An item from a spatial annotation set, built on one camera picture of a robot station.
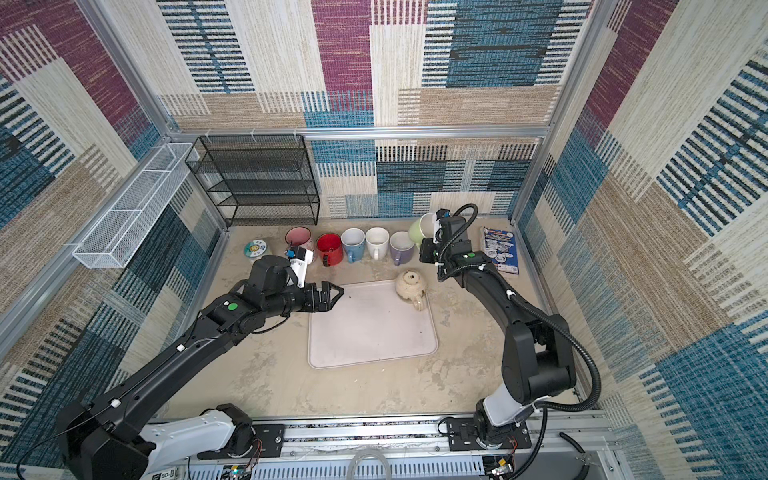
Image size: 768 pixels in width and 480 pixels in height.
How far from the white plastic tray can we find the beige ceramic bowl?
0.01 metres

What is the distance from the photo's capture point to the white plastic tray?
0.89 metres

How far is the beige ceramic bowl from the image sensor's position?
3.06 feet
